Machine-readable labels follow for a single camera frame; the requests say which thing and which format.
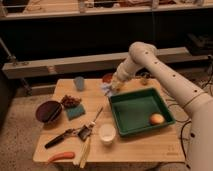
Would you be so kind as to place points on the wooden beam rail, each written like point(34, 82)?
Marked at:
point(47, 67)

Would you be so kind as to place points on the orange carrot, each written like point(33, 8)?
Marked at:
point(59, 156)

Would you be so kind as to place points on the red bowl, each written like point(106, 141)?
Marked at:
point(107, 78)

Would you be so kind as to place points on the black metal spatula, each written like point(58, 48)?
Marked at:
point(84, 132)

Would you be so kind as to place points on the yellow gripper fingers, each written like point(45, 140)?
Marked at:
point(116, 85)

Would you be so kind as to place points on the metal spoon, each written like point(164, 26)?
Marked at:
point(93, 122)

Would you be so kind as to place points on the dark maroon bowl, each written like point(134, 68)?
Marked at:
point(48, 111)

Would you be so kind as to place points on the blue translucent cup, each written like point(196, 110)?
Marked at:
point(79, 83)

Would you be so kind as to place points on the green sponge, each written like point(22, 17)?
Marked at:
point(75, 112)

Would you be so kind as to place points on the green plastic tray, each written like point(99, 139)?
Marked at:
point(132, 111)

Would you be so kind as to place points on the light blue towel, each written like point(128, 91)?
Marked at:
point(107, 90)

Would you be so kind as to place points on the yellow orange fruit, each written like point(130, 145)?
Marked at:
point(156, 119)

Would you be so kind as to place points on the brown grape bunch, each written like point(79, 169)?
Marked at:
point(70, 102)

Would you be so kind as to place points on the small object behind tray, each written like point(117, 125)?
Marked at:
point(144, 78)

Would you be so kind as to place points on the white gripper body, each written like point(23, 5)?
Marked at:
point(124, 72)

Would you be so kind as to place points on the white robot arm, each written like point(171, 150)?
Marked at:
point(195, 101)

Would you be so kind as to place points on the black handled knife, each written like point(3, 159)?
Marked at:
point(60, 138)

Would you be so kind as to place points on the white cup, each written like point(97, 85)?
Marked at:
point(107, 133)

